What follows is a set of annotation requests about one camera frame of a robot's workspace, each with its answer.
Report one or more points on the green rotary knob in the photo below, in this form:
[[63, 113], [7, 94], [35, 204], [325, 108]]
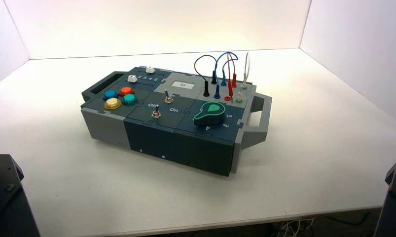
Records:
[[210, 113]]

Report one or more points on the yellow push button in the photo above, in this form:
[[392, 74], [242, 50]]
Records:
[[112, 103]]

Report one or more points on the metal toggle switch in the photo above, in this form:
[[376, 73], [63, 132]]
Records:
[[168, 97], [156, 113]]

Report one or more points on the blue push button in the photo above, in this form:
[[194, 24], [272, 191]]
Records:
[[110, 95]]

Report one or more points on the green push button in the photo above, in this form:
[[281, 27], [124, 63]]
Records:
[[129, 99]]

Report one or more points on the red push button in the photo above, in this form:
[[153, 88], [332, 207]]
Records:
[[126, 91]]

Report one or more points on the dark grey task box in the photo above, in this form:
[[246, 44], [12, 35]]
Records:
[[152, 130]]

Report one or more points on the small white display screen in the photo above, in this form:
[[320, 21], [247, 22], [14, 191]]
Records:
[[182, 85]]

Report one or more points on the white slider knob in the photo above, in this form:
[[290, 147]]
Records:
[[149, 69], [131, 78]]

